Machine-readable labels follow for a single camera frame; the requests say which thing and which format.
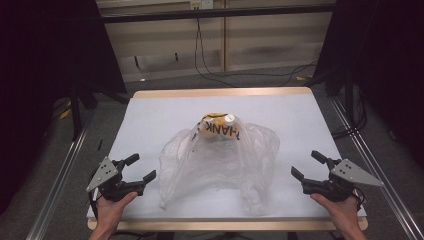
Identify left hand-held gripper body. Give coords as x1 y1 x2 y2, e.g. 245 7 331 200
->
86 156 146 203

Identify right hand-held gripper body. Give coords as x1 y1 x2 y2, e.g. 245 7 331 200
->
301 158 384 203

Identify clear plastic bag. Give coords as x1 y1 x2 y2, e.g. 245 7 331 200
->
157 113 281 215

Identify person's right hand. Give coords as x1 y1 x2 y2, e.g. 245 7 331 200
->
309 193 361 231

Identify person's left hand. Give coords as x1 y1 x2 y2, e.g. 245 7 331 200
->
95 192 138 231

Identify white table mat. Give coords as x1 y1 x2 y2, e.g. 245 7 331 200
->
86 93 368 220

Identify black metal stand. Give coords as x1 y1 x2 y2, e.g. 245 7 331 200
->
68 83 85 141
344 68 356 129

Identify yellow banana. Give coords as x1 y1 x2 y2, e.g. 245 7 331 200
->
201 112 229 121

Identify white work board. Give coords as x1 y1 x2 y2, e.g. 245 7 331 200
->
87 87 369 232

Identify dark curtain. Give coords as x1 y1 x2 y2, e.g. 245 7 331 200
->
0 0 128 214
313 0 424 168

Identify black horizontal bar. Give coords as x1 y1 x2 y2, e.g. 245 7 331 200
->
99 3 336 24

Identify left hand-held gripper cable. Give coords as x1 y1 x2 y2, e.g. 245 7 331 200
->
87 191 100 219

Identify hand-held gripper cable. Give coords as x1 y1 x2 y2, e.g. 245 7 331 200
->
353 187 368 213
87 191 100 219

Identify right hand-held gripper cable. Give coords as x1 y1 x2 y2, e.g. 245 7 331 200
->
353 187 368 213

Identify black floor cables bundle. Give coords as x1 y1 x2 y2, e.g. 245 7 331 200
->
331 86 369 140

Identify metal floor rail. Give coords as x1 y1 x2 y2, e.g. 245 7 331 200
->
329 98 424 240
26 113 96 240

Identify black hanging cable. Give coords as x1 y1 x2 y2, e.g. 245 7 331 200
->
198 28 319 88
193 17 238 89

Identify wall power outlet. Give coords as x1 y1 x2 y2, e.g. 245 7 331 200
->
189 0 214 10

